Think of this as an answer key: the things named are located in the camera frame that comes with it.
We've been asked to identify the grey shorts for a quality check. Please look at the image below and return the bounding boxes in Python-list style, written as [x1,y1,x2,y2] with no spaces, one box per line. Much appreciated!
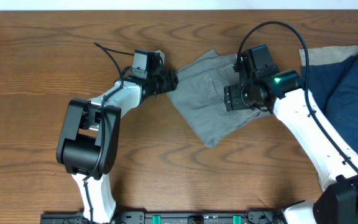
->
[167,49,270,148]

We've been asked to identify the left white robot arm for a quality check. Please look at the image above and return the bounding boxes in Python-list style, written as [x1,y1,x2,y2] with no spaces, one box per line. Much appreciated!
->
[56,70,178,223]

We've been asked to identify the blue denim garment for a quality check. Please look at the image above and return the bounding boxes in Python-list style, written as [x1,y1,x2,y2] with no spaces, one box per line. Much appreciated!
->
[308,53,358,154]

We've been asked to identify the beige folded garment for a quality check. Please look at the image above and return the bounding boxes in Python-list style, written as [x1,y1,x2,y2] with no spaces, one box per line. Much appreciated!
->
[308,45,358,65]

